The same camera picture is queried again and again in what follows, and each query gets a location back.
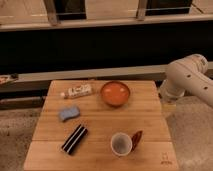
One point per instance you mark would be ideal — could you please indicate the white ceramic cup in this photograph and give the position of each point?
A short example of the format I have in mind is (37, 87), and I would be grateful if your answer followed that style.
(121, 144)

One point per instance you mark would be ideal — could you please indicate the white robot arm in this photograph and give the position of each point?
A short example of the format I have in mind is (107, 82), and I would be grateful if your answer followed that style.
(187, 74)

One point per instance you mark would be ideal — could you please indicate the orange bowl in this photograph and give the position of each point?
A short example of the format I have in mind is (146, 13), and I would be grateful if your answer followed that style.
(115, 93)

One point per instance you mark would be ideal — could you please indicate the white tube with label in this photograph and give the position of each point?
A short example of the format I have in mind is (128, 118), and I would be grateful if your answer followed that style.
(77, 91)

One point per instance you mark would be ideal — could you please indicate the wooden table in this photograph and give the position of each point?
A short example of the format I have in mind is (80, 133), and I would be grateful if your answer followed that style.
(155, 151)

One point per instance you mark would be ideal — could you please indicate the blue sponge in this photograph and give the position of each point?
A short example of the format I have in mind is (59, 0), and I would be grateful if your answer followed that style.
(69, 113)

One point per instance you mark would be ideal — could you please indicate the black striped box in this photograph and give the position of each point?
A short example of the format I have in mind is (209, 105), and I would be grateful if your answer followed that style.
(74, 139)

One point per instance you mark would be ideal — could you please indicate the grey metal rail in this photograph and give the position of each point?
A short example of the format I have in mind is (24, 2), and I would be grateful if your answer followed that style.
(41, 80)

